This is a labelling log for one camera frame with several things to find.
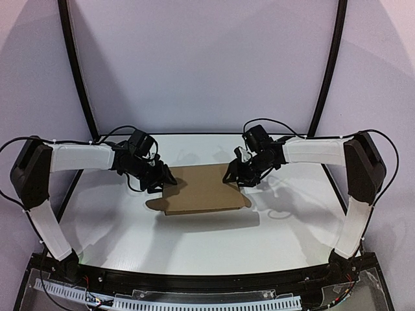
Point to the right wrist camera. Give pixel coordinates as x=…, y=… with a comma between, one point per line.
x=242, y=155

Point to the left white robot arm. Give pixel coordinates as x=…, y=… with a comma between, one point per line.
x=38, y=159

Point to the white slotted cable duct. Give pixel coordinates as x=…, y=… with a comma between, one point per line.
x=147, y=300

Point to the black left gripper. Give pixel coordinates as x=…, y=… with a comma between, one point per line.
x=157, y=175

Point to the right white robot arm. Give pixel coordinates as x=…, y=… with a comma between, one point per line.
x=357, y=153

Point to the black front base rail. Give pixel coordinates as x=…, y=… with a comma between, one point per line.
x=355, y=285

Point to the brown cardboard paper box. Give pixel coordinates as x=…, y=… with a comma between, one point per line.
x=199, y=189

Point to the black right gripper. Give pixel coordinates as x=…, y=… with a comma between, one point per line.
x=242, y=170

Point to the black enclosure frame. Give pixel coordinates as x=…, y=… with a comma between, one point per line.
x=200, y=67

